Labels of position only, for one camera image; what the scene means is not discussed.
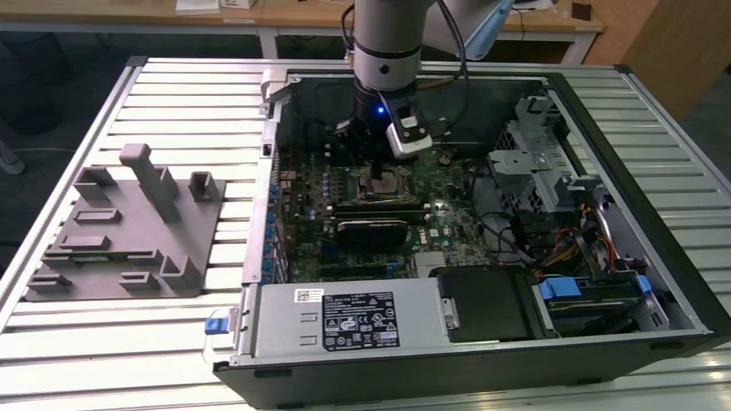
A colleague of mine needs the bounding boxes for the CPU socket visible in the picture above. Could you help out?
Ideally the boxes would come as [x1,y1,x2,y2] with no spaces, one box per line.
[354,166,417,205]

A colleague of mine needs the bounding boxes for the small black graphics card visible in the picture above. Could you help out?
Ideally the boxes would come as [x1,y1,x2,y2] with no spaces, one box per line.
[333,217,412,250]

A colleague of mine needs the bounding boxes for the green motherboard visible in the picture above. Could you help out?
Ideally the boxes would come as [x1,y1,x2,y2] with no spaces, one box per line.
[269,143,520,287]

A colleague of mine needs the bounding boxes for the silver chipset heatsink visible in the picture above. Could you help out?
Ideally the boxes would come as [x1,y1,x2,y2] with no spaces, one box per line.
[413,251,452,271]

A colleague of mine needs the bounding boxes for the grey metal drive cage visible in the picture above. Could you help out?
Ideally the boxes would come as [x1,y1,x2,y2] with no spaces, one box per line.
[485,96,610,215]

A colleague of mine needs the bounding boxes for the black plastic shroud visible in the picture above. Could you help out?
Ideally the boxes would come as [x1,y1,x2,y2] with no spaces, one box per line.
[429,264,561,344]

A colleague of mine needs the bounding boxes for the wooden desk white legs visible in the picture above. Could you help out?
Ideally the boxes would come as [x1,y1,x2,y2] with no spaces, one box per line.
[0,0,609,65]

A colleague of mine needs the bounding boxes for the silver power supply unit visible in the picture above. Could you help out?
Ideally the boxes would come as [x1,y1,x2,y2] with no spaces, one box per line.
[231,281,462,360]

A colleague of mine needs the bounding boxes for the hard disk in blue carrier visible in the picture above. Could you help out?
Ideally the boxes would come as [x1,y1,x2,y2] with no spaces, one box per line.
[534,273,656,340]

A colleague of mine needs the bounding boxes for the grey plastic parts rack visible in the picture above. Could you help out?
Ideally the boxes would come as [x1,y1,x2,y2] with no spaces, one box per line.
[23,143,227,303]

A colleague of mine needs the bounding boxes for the blue release latch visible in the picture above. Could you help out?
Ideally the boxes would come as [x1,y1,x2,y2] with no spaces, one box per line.
[203,315,231,337]

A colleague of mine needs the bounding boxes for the black open PC case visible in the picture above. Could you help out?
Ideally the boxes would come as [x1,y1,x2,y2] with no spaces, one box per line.
[211,63,731,410]

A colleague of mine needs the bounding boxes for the wooden cabinet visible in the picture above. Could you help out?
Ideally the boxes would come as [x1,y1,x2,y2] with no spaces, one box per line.
[585,0,731,123]

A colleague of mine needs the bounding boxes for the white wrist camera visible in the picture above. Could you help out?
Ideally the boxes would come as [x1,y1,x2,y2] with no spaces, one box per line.
[386,96,434,160]

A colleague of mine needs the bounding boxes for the black cable brass plug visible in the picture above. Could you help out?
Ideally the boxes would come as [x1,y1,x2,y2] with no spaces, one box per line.
[420,0,472,91]

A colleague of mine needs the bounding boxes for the grey case hinge bracket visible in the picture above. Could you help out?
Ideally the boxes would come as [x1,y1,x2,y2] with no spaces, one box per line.
[259,68,294,117]

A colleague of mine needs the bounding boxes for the yellow orange wire bundle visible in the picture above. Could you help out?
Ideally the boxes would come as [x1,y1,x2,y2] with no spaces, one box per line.
[540,243,580,270]

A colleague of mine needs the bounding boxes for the orange data cable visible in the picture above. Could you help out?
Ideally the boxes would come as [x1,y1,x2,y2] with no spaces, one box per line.
[602,237,622,275]

